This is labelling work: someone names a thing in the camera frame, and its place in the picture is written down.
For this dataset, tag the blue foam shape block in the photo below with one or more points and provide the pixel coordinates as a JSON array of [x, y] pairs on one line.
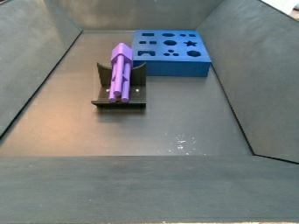
[[172, 53]]

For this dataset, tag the purple three prong object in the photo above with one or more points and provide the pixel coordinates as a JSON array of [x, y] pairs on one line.
[[122, 62]]

